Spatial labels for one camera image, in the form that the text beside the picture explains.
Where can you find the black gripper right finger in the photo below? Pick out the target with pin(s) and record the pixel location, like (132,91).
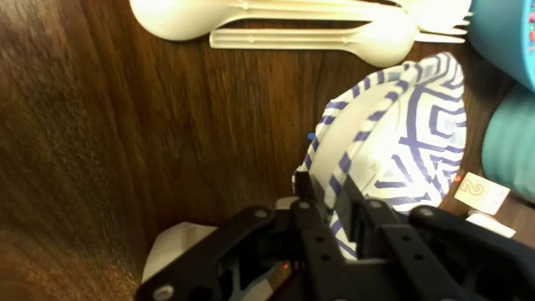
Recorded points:
(392,262)

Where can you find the teal and white cup stack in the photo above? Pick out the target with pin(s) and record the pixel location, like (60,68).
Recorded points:
(508,145)

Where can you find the white plastic fork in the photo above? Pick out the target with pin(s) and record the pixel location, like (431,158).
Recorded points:
(438,21)

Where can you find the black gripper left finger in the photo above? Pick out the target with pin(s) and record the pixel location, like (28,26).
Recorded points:
(317,275)

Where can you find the white card orange marking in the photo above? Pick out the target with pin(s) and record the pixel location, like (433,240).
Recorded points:
(481,195)

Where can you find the white plastic spoon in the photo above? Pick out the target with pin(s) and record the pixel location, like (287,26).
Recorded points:
(178,21)
(379,44)

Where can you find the white bowl blue pattern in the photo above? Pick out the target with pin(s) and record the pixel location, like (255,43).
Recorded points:
(409,146)

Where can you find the round wooden table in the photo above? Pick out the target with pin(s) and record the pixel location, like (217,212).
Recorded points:
(108,136)

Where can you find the white paper piece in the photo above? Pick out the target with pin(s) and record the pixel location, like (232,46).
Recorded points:
(170,245)

